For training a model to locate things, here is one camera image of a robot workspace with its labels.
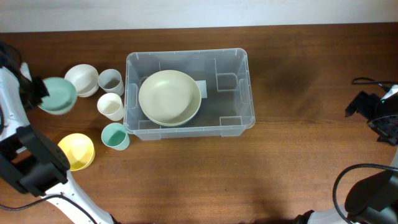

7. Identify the mint green small bowl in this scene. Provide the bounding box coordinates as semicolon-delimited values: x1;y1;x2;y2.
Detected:
39;77;78;115

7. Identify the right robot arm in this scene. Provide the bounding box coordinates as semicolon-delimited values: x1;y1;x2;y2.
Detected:
293;82;397;224

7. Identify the beige bowl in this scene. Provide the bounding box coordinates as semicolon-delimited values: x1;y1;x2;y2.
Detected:
144;108;200;126
139;70;201;112

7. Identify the mint green cup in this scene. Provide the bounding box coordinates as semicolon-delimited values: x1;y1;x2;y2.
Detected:
101;123;130;151

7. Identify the clear plastic storage bin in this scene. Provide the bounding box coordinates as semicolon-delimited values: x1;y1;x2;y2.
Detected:
123;48;256;141

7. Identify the white small bowl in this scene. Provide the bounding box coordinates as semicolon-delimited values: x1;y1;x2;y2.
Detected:
64;64;99;98

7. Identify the yellow small bowl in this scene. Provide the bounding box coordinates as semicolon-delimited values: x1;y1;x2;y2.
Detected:
58;133;95;171

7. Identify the grey cup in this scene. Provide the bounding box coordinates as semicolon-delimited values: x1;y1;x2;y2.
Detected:
98;69;125;96

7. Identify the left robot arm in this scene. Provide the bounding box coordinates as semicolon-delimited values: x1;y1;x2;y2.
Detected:
1;42;117;224

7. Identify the cream cup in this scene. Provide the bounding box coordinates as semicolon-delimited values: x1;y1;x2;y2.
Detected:
97;93;125;121

